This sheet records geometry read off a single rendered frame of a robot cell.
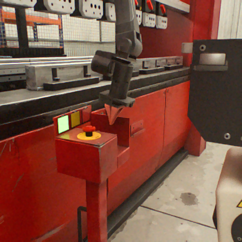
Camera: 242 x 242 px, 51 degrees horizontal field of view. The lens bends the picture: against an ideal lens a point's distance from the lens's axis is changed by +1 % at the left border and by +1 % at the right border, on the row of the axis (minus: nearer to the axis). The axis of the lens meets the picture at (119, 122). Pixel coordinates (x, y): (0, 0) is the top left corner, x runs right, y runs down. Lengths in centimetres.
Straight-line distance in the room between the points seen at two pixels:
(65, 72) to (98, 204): 59
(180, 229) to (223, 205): 117
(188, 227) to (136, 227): 31
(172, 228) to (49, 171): 92
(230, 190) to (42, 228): 77
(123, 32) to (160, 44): 185
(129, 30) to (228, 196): 49
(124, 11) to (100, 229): 71
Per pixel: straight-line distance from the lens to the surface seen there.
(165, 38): 258
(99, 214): 91
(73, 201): 116
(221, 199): 50
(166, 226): 167
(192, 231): 167
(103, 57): 79
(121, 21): 77
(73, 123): 83
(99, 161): 71
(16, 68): 130
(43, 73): 106
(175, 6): 220
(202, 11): 249
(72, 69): 118
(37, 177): 96
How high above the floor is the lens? 103
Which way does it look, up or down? 16 degrees down
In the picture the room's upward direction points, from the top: straight up
